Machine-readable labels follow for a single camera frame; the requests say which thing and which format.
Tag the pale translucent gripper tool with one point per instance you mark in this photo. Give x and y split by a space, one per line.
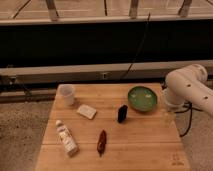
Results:
168 118

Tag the white plastic cup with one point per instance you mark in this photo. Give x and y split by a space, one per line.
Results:
67 92

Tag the white bottle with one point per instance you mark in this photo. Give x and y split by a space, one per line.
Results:
66 138

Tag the green bowl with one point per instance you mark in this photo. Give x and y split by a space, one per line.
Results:
142 98

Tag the black eraser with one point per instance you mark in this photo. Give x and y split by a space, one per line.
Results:
122 113

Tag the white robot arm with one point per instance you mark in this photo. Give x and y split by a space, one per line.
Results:
186 84

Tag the dried red chili pepper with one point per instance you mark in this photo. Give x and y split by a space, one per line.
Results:
102 142

